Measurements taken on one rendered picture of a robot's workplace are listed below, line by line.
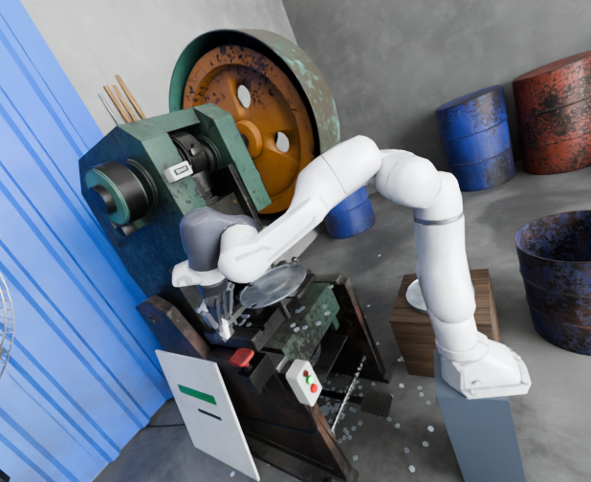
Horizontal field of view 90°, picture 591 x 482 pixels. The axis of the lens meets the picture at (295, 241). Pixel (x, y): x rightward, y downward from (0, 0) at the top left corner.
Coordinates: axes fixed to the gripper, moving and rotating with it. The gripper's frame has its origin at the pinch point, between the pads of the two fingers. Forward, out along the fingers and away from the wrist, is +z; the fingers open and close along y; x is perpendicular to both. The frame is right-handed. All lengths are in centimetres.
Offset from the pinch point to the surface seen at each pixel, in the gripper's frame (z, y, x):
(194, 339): 36.0, 8.8, 31.8
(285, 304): 16.3, 29.7, -2.0
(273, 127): -39, 69, 27
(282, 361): 19.0, 9.6, -13.5
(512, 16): -83, 363, -46
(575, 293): 12, 87, -97
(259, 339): 20.5, 13.7, -0.9
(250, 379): 14.1, -2.6, -10.1
